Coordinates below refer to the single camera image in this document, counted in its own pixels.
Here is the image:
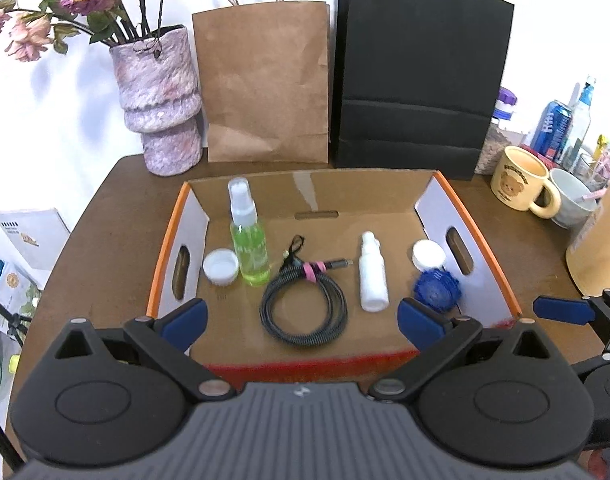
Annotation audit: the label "cream bear mug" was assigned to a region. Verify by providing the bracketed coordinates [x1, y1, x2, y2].
[490, 145, 562, 219]

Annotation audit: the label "brown paper bag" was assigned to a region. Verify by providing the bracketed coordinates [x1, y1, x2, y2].
[192, 0, 330, 164]

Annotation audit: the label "braided black cable coil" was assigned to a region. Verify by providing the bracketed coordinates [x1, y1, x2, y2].
[258, 233, 355, 348]

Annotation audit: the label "green spray bottle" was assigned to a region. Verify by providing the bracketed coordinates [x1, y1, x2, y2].
[228, 177, 270, 286]

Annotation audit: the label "pale blue cup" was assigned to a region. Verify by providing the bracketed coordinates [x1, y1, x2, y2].
[550, 168, 598, 229]

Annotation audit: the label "cream thermos jug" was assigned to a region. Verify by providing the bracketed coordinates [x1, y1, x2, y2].
[565, 185, 610, 296]

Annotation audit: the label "white jar lid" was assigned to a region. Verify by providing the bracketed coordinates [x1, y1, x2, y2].
[202, 248, 240, 287]

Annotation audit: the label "dried pink flowers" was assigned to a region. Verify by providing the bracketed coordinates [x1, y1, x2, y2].
[0, 0, 168, 62]

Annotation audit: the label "black paper bag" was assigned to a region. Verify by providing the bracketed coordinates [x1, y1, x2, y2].
[330, 0, 514, 180]

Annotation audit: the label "purple lid food jar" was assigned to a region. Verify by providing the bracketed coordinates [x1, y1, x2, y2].
[474, 87, 525, 176]

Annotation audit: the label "white spray bottle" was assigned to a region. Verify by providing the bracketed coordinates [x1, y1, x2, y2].
[359, 231, 390, 313]

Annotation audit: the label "pink textured vase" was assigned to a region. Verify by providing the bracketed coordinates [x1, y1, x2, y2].
[110, 26, 203, 177]

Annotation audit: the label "white paper booklet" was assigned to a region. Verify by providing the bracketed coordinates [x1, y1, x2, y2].
[0, 209, 70, 271]

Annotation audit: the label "orange cardboard box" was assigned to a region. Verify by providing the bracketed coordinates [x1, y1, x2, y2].
[148, 169, 521, 385]

